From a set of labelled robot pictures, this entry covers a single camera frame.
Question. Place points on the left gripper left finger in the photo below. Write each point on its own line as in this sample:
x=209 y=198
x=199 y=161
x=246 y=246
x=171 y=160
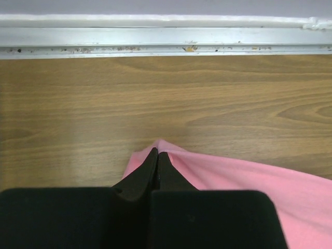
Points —
x=135 y=186

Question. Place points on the pink t shirt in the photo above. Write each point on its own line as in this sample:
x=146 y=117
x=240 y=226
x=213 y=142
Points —
x=302 y=201

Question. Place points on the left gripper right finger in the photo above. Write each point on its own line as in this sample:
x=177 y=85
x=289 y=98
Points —
x=168 y=177

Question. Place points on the back aluminium table rail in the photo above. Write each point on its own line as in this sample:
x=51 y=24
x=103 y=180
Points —
x=96 y=36

